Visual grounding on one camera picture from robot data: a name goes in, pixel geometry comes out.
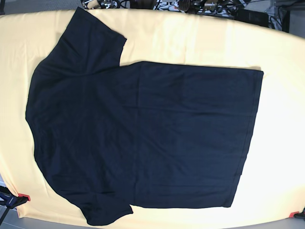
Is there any black power adapter box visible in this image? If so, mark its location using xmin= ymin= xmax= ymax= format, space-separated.
xmin=234 ymin=9 xmax=269 ymax=28

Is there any left red-black table clamp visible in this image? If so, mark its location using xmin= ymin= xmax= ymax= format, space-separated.
xmin=0 ymin=186 xmax=31 ymax=209

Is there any dark navy T-shirt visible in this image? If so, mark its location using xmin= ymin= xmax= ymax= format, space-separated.
xmin=25 ymin=8 xmax=264 ymax=226

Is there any right red-black table clamp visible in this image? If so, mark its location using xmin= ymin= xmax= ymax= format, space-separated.
xmin=289 ymin=208 xmax=305 ymax=220

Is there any white power strip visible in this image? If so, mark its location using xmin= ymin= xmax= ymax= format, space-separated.
xmin=156 ymin=2 xmax=180 ymax=12

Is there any red-black table clamp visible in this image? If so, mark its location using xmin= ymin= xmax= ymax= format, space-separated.
xmin=289 ymin=208 xmax=305 ymax=220
xmin=0 ymin=186 xmax=31 ymax=209

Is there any yellow table cloth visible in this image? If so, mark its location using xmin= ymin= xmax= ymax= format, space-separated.
xmin=0 ymin=10 xmax=305 ymax=229

